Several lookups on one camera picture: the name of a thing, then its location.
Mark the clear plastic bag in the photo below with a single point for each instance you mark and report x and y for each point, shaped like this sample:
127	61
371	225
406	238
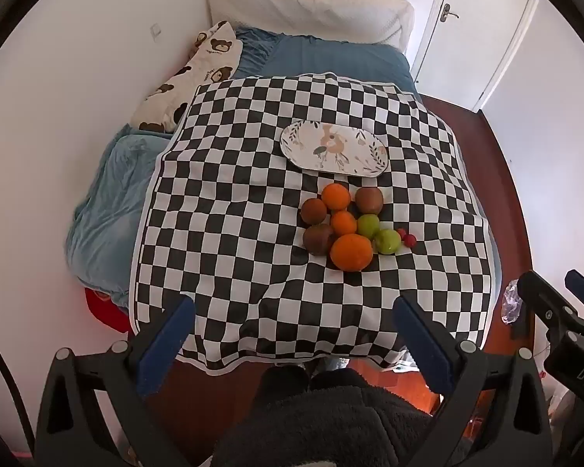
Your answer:
511	301

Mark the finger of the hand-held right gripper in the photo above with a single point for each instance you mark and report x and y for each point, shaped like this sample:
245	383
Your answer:
578	279
545	296

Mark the black and white checkered cloth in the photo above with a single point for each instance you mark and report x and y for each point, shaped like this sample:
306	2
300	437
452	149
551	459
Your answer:
233	155

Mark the bear-print pillow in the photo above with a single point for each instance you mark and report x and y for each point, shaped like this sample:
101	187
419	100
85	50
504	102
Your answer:
194	73

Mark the green apple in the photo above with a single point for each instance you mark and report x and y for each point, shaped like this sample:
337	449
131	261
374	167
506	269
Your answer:
387	242
368	226

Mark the small orange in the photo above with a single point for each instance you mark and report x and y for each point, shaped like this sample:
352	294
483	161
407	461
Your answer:
343	223

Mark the white pillow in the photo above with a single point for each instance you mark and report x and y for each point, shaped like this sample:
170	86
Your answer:
311	9

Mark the white door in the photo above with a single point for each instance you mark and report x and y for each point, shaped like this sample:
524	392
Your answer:
467	48

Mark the blue bed sheet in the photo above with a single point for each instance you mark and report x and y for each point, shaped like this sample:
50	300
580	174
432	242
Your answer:
112	194

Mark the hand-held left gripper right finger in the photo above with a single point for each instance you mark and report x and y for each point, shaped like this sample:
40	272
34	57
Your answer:
423	345

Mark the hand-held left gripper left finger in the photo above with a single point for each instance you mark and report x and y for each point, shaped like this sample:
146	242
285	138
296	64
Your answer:
168	345

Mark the dark fleece garment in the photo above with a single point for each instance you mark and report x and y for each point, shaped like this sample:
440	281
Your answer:
321	423

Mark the oval leaf-print plate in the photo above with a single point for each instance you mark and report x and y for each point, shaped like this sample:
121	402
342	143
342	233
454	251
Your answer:
360	155

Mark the red cloth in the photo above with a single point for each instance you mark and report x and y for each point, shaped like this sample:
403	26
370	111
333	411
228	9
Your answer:
102	309

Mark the large orange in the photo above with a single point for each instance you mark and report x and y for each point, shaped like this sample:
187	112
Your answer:
351	253

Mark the medium orange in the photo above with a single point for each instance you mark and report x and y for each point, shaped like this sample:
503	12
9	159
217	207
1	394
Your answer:
336	196

